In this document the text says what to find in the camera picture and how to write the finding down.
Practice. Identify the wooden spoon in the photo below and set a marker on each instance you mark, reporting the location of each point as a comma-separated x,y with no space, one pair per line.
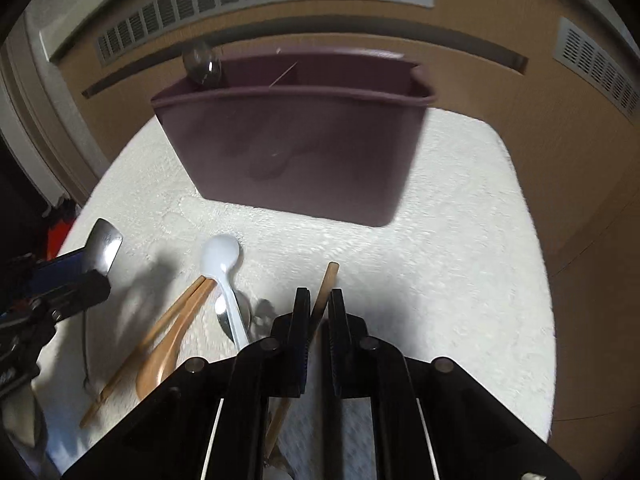
160,365

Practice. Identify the red orange object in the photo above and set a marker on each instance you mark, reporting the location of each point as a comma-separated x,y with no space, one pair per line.
57,236

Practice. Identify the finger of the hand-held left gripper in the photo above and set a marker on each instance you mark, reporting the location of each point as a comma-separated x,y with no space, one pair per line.
75,296
67,264

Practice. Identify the white plastic spoon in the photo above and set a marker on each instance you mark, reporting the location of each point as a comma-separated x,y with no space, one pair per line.
222,260

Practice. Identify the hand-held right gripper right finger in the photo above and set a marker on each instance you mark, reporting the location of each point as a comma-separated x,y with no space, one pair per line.
334,360

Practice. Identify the white textured tablecloth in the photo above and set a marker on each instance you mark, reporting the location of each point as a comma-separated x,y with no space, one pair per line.
450,285

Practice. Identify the wooden chopstick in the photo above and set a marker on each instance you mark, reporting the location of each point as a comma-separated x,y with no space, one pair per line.
150,340
325,287

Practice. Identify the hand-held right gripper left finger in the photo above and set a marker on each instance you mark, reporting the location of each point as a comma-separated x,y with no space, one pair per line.
302,360

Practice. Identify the maroon utensil holder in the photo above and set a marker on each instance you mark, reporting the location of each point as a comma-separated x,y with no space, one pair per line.
300,155

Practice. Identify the small white vent grille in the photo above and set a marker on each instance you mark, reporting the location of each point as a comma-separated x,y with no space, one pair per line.
597,67

